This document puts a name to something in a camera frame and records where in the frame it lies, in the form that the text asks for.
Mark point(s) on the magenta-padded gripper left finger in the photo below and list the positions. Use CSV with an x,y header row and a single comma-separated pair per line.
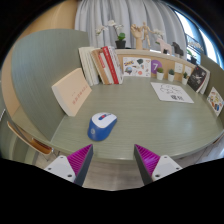
x,y
59,166

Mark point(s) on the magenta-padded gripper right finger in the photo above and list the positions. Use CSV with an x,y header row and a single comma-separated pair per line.
x,y
165,166

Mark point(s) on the blue and white computer mouse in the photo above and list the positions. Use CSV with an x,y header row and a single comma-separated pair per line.
x,y
100,128

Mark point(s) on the white mouse pad with drawing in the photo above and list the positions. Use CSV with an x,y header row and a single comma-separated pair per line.
x,y
171,93

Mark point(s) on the wooden chair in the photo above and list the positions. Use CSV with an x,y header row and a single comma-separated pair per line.
x,y
36,144

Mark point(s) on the colourful sticker card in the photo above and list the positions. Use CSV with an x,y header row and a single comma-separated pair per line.
x,y
215,101

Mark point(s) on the small succulent in white pot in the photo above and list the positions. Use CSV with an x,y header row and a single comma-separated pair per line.
x,y
160,76
185,80
171,77

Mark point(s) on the black book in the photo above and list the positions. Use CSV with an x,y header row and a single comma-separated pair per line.
x,y
197,79

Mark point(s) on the purple round number sticker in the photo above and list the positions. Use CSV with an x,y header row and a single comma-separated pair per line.
x,y
156,66

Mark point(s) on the green desk partition panel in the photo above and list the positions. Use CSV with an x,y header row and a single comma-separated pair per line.
x,y
36,66

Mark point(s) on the thin white book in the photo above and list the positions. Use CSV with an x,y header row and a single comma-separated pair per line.
x,y
94,70

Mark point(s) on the white card with stickers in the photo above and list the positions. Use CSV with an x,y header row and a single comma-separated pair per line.
x,y
136,67

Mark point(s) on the thick white book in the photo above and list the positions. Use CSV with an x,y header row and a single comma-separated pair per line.
x,y
85,65

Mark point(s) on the brown book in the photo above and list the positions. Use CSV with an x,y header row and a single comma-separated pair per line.
x,y
100,68

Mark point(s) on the white book with red band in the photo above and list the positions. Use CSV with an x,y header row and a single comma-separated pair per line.
x,y
106,70

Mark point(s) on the green plant in black pot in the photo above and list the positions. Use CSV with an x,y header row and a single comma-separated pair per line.
x,y
193,60

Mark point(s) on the white book with photo cover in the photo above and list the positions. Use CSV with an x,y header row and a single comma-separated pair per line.
x,y
117,65

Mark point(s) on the beige wooden desk shelf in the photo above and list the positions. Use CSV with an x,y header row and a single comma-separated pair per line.
x,y
143,53

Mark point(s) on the black horse figure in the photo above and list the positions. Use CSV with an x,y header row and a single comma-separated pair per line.
x,y
177,49

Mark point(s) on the wooden hand model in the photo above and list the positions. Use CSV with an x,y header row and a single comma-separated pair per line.
x,y
137,38

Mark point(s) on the wooden mannequin figure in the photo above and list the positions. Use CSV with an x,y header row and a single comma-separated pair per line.
x,y
145,33

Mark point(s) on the grey curtain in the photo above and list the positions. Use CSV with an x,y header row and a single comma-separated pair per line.
x,y
100,13

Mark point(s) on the white wall socket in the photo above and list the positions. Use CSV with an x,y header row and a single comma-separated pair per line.
x,y
188,70
178,67

